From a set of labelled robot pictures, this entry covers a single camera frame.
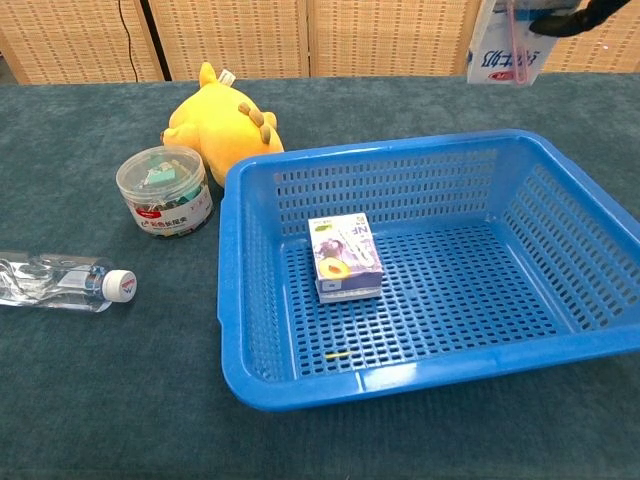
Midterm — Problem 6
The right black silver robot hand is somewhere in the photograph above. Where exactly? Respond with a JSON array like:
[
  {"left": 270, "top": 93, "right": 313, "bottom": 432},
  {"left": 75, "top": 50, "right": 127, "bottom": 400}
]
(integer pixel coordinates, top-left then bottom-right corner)
[{"left": 528, "top": 0, "right": 634, "bottom": 37}]

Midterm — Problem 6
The white milk carton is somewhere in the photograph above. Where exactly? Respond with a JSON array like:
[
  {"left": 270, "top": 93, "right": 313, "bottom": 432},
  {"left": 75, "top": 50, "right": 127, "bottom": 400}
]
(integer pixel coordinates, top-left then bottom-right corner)
[{"left": 466, "top": 0, "right": 559, "bottom": 87}]

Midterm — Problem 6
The purple juice carton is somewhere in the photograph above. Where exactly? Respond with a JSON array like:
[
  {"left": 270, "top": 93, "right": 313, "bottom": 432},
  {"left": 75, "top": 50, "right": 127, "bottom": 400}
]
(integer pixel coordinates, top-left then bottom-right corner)
[{"left": 307, "top": 212, "right": 385, "bottom": 305}]

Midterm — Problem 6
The yellow plush dinosaur toy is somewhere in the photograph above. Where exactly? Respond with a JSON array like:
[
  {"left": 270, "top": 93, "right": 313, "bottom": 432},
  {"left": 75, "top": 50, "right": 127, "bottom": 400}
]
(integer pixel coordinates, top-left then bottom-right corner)
[{"left": 160, "top": 61, "right": 285, "bottom": 189}]

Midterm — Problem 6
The clear jar of binder clips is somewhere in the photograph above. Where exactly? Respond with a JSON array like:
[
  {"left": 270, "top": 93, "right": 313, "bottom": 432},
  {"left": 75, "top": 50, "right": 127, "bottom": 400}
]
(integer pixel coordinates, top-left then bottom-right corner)
[{"left": 115, "top": 145, "right": 215, "bottom": 240}]

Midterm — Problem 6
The clear plastic water bottle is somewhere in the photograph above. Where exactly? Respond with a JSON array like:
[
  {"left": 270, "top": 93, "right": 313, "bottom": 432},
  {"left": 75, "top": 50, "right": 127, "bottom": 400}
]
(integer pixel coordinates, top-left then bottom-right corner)
[{"left": 0, "top": 251, "right": 138, "bottom": 314}]

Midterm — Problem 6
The blue perforated plastic basket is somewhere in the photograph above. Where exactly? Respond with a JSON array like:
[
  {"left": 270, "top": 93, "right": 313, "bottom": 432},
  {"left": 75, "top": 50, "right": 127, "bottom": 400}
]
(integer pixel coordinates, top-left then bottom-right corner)
[{"left": 217, "top": 128, "right": 640, "bottom": 414}]

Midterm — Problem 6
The black tripod pole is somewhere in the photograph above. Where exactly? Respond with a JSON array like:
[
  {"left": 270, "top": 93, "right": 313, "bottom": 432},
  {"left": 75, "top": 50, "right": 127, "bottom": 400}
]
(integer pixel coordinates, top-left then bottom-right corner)
[{"left": 139, "top": 0, "right": 172, "bottom": 81}]

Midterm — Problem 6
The teal table cloth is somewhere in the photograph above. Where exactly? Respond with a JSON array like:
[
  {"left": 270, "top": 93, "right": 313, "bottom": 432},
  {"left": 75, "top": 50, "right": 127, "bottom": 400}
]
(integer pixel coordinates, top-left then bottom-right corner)
[{"left": 0, "top": 72, "right": 640, "bottom": 480}]

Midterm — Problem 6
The thin black cable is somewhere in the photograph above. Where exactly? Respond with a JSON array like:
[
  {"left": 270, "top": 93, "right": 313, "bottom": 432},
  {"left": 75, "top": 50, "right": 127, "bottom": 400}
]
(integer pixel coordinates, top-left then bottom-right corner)
[{"left": 117, "top": 0, "right": 141, "bottom": 83}]

